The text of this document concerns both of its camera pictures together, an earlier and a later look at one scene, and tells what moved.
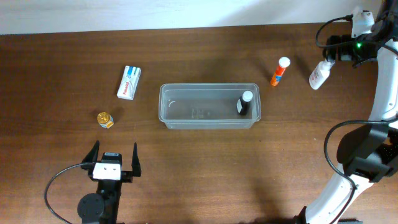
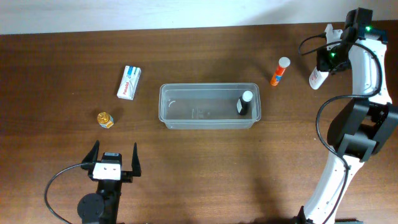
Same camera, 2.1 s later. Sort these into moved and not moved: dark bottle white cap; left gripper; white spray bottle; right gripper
Moved: right gripper
Not moved: white spray bottle; dark bottle white cap; left gripper
